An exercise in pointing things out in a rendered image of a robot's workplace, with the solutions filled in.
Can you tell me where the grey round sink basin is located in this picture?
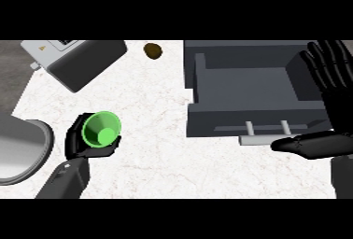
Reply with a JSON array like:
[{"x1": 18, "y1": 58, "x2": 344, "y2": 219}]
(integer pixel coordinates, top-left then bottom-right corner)
[{"x1": 0, "y1": 114, "x2": 55, "y2": 187}]

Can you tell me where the dark grey drawer front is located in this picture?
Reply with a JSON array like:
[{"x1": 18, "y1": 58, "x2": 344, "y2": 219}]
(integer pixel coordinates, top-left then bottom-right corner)
[{"x1": 185, "y1": 104, "x2": 334, "y2": 138}]

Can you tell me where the green cup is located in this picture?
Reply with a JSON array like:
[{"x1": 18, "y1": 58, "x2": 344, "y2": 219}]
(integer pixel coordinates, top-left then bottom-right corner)
[{"x1": 80, "y1": 110, "x2": 123, "y2": 149}]

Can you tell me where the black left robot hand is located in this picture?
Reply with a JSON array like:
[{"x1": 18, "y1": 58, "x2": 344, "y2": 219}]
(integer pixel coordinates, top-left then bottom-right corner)
[{"x1": 64, "y1": 112, "x2": 123, "y2": 162}]

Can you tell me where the dark grey open drawer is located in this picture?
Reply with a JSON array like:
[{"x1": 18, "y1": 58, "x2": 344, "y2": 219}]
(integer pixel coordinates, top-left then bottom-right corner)
[{"x1": 183, "y1": 40, "x2": 334, "y2": 138}]

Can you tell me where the pale grey drawer handle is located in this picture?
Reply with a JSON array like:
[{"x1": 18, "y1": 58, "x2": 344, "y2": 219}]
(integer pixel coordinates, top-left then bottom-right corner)
[{"x1": 239, "y1": 119, "x2": 304, "y2": 147}]

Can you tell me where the grey and black appliance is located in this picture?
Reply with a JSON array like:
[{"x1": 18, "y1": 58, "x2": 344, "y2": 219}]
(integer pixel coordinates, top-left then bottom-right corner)
[{"x1": 19, "y1": 40, "x2": 129, "y2": 93}]

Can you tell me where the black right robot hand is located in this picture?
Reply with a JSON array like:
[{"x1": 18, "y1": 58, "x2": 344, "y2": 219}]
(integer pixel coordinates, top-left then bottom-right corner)
[{"x1": 269, "y1": 40, "x2": 353, "y2": 161}]

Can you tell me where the brown potato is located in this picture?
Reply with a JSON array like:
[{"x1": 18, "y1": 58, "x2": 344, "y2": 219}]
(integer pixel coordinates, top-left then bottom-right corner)
[{"x1": 142, "y1": 42, "x2": 164, "y2": 61}]

